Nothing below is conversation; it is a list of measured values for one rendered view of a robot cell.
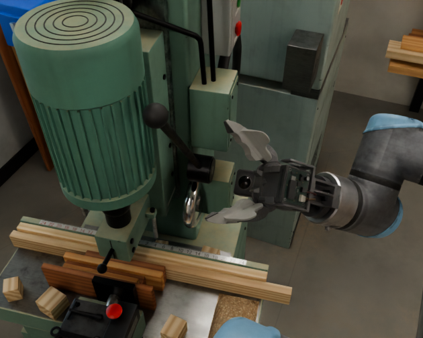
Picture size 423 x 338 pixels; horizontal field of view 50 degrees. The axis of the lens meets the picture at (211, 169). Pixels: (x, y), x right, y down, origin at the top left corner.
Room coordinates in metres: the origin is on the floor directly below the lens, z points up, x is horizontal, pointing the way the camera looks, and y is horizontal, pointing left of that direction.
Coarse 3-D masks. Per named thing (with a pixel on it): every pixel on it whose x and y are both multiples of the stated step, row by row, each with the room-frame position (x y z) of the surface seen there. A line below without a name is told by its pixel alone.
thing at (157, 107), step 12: (156, 108) 0.48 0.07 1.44; (144, 120) 0.47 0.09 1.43; (156, 120) 0.47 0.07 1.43; (168, 132) 0.52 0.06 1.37; (180, 144) 0.56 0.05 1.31; (192, 156) 0.62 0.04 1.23; (204, 156) 0.71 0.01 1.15; (192, 168) 0.68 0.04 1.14; (204, 168) 0.68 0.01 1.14; (192, 180) 0.68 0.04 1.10; (204, 180) 0.67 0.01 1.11
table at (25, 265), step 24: (24, 264) 0.61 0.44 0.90; (0, 288) 0.54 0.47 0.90; (24, 288) 0.54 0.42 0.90; (168, 288) 0.54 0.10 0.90; (192, 288) 0.54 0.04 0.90; (0, 312) 0.50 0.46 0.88; (24, 312) 0.49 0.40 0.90; (144, 312) 0.49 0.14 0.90; (168, 312) 0.49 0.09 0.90; (192, 312) 0.49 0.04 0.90; (144, 336) 0.43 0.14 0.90; (192, 336) 0.43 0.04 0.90
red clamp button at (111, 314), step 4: (112, 304) 0.43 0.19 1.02; (116, 304) 0.43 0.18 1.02; (108, 308) 0.43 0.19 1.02; (112, 308) 0.43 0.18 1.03; (116, 308) 0.43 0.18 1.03; (120, 308) 0.43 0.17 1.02; (108, 312) 0.42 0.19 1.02; (112, 312) 0.42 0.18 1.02; (116, 312) 0.42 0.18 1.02; (120, 312) 0.42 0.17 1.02; (108, 316) 0.41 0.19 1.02; (112, 316) 0.41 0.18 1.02; (116, 316) 0.41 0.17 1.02
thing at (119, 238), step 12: (132, 204) 0.65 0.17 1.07; (144, 204) 0.65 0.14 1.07; (132, 216) 0.61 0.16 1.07; (144, 216) 0.64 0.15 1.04; (108, 228) 0.58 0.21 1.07; (120, 228) 0.58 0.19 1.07; (132, 228) 0.58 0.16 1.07; (144, 228) 0.63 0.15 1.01; (96, 240) 0.56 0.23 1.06; (108, 240) 0.55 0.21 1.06; (120, 240) 0.55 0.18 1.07; (132, 240) 0.56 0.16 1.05; (120, 252) 0.55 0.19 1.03; (132, 252) 0.56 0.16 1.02
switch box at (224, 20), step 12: (204, 0) 0.84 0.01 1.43; (216, 0) 0.83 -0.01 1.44; (228, 0) 0.82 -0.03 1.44; (204, 12) 0.84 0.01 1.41; (216, 12) 0.83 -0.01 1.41; (228, 12) 0.82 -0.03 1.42; (204, 24) 0.84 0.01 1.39; (216, 24) 0.83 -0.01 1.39; (228, 24) 0.82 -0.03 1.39; (204, 36) 0.84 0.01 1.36; (216, 36) 0.83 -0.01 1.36; (228, 36) 0.82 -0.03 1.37; (204, 48) 0.84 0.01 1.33; (216, 48) 0.83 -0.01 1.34; (228, 48) 0.82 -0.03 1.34
